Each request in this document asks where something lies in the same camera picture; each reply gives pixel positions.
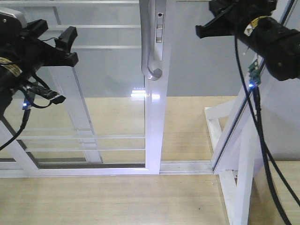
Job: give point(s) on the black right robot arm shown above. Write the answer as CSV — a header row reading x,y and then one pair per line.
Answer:
x,y
277,44

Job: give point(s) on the aluminium floor door track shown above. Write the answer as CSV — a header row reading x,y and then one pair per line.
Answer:
x,y
14,170

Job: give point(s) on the light wooden base platform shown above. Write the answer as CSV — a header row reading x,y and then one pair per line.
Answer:
x,y
129,200

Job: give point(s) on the door lock latch plate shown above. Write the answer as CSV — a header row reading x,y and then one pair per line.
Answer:
x,y
159,27

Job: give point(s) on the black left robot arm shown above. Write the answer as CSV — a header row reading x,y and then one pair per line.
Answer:
x,y
13,22

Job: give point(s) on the white door frame post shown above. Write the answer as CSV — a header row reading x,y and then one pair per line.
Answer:
x,y
281,117

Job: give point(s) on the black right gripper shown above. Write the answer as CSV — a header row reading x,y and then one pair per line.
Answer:
x,y
233,16

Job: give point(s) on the white framed sliding glass door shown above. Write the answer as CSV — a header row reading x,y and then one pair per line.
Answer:
x,y
113,115

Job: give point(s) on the green circuit board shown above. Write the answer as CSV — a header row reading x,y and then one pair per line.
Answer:
x,y
254,74

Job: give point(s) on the white triangular support bracket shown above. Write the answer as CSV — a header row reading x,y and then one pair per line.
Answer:
x,y
234,140

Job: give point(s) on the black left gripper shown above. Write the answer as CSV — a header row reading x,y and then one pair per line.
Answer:
x,y
22,55

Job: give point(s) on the silver door handle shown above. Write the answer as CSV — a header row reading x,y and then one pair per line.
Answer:
x,y
150,74

